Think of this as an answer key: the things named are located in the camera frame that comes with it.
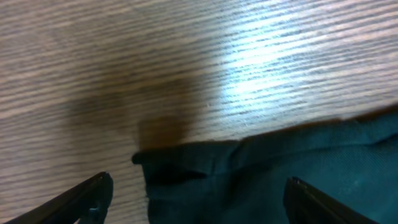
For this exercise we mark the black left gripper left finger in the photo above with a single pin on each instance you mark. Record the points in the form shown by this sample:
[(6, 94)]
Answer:
[(85, 203)]

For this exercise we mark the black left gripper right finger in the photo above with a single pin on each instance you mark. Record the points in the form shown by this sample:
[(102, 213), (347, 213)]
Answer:
[(305, 204)]

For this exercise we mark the black polo shirt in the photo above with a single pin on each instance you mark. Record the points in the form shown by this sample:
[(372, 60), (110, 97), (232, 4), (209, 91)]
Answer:
[(353, 161)]

